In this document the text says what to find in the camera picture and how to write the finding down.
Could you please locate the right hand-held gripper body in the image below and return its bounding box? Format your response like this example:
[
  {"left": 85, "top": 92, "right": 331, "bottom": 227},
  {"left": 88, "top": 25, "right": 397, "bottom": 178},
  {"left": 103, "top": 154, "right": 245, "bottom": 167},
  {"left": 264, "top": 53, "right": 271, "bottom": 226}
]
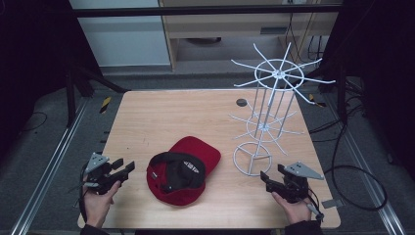
[{"left": 273, "top": 161, "right": 325, "bottom": 204}]

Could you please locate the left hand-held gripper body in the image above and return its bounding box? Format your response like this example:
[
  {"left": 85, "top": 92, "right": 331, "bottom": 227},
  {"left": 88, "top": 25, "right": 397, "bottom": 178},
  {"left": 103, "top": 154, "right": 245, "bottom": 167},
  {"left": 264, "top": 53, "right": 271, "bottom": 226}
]
[{"left": 82, "top": 152, "right": 119, "bottom": 196}]

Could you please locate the person's right hand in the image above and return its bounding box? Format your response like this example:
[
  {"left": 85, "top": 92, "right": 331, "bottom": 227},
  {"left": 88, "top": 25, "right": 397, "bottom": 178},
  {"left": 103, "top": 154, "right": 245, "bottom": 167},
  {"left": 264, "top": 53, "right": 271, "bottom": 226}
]
[{"left": 270, "top": 191, "right": 313, "bottom": 226}]

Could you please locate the person's left hand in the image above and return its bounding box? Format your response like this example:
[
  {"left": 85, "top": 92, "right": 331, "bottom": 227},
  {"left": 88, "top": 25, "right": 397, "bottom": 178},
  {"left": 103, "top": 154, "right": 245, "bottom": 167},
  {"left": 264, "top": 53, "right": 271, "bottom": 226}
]
[{"left": 82, "top": 180, "right": 122, "bottom": 228}]

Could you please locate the small grey flat piece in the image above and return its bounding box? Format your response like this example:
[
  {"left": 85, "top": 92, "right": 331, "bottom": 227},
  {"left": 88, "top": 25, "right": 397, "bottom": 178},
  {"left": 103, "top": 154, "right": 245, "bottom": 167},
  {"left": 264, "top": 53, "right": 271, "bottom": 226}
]
[{"left": 320, "top": 198, "right": 346, "bottom": 210}]

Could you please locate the red baseball cap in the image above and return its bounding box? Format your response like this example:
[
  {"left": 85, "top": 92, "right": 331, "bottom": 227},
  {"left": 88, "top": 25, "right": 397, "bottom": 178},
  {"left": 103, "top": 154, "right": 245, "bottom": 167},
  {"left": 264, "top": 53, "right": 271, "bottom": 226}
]
[{"left": 145, "top": 135, "right": 222, "bottom": 208}]

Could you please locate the yellow black striped tape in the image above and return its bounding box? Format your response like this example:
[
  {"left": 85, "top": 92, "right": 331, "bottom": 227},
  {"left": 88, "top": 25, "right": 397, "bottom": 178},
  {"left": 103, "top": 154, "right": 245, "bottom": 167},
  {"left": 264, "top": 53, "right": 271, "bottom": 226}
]
[
  {"left": 307, "top": 93, "right": 328, "bottom": 109},
  {"left": 99, "top": 95, "right": 113, "bottom": 115}
]

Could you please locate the black metal stand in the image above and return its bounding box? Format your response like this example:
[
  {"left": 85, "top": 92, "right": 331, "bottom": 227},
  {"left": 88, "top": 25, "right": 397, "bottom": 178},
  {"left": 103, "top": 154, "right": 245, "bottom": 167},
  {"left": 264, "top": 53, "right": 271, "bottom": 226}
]
[
  {"left": 314, "top": 63, "right": 349, "bottom": 122},
  {"left": 63, "top": 60, "right": 130, "bottom": 129}
]

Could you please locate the black curtain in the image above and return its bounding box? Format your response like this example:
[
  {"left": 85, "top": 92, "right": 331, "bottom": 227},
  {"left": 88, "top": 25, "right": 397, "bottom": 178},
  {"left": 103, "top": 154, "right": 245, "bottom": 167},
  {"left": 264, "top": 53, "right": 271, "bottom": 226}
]
[
  {"left": 0, "top": 0, "right": 101, "bottom": 161},
  {"left": 321, "top": 0, "right": 415, "bottom": 182}
]

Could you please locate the white cabinet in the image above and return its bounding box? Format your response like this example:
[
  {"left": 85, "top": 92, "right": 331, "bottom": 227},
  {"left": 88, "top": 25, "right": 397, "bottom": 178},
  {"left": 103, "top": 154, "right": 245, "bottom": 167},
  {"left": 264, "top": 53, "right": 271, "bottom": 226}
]
[{"left": 69, "top": 0, "right": 172, "bottom": 69}]

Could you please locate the light wooden shelf unit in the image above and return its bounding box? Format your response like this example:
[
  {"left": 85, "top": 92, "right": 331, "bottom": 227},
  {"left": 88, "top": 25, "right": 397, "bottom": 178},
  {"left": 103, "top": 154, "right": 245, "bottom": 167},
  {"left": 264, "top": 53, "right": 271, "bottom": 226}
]
[{"left": 158, "top": 0, "right": 345, "bottom": 71}]

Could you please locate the black horizontal bar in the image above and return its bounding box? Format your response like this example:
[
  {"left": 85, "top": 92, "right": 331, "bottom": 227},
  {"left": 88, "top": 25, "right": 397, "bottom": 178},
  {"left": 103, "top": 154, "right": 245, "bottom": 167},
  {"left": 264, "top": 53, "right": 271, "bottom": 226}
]
[{"left": 71, "top": 3, "right": 345, "bottom": 19}]

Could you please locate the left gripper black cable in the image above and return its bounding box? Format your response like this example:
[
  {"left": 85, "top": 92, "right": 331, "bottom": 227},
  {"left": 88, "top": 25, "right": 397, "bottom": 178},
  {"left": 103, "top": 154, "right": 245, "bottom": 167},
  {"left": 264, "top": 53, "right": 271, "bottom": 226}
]
[{"left": 68, "top": 162, "right": 90, "bottom": 224}]

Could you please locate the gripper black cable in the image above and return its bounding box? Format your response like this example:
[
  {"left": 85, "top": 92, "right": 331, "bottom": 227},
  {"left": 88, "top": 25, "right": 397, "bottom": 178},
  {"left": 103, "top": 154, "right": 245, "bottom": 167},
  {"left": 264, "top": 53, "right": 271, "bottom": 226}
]
[
  {"left": 68, "top": 162, "right": 90, "bottom": 224},
  {"left": 305, "top": 188, "right": 326, "bottom": 223}
]

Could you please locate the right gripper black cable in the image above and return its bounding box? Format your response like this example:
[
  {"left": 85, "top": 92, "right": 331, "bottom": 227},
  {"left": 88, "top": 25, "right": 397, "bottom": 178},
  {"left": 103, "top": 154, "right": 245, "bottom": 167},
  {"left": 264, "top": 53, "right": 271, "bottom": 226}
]
[{"left": 305, "top": 188, "right": 326, "bottom": 223}]

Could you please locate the white wire display rack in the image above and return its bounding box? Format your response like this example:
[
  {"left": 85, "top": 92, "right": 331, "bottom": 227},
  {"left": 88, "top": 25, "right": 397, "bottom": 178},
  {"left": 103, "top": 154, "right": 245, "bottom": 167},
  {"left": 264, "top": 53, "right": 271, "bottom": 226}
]
[{"left": 227, "top": 41, "right": 337, "bottom": 177}]

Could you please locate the long black looped floor cable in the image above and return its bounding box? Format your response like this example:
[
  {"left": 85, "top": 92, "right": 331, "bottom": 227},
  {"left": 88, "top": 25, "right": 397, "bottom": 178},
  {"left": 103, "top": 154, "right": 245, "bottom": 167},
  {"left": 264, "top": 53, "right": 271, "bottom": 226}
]
[{"left": 308, "top": 77, "right": 390, "bottom": 212}]

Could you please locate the aluminium floor rail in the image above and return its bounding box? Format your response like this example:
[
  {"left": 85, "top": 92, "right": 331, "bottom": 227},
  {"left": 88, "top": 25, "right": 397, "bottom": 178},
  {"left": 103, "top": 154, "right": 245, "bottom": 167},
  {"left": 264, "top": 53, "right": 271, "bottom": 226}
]
[
  {"left": 9, "top": 97, "right": 90, "bottom": 235},
  {"left": 326, "top": 93, "right": 408, "bottom": 235}
]

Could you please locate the thin black floor cable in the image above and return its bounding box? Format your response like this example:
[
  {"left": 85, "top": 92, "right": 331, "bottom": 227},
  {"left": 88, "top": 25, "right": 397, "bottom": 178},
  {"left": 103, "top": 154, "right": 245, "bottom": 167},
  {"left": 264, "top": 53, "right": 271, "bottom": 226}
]
[{"left": 19, "top": 111, "right": 49, "bottom": 134}]

